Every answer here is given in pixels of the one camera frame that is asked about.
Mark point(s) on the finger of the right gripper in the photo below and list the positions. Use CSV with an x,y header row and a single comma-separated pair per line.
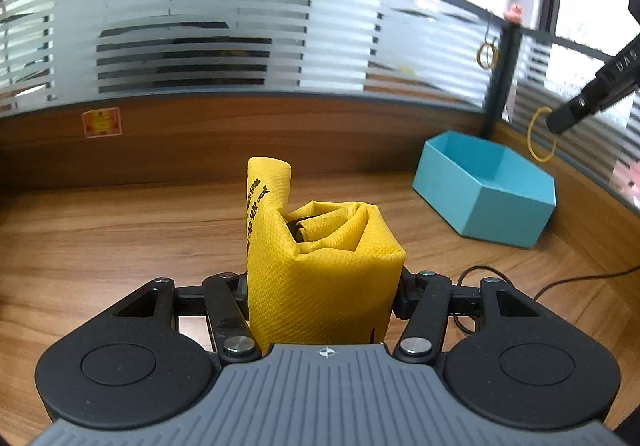
x,y
577,109

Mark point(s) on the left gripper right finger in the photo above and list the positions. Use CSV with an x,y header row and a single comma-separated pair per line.
x,y
422,300

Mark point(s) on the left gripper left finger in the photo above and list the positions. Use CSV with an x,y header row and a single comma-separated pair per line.
x,y
226,304

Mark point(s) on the yellow rubber band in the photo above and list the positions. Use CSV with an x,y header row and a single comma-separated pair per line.
x,y
540,148

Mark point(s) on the yellow fabric shopping bag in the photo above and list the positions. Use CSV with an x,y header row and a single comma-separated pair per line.
x,y
326,273

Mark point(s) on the pink plastic bag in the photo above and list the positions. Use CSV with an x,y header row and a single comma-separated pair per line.
x,y
626,180

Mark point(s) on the pink figurine on partition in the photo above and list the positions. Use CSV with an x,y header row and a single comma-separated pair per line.
x,y
514,14

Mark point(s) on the light blue cardboard box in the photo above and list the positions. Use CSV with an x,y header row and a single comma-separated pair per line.
x,y
485,190

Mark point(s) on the red orange sticker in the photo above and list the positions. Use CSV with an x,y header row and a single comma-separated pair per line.
x,y
103,122

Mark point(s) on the frosted glass partition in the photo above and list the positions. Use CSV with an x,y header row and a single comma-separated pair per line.
x,y
202,85

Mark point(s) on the gold ring hook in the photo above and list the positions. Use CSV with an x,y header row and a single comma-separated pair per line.
x,y
487,54

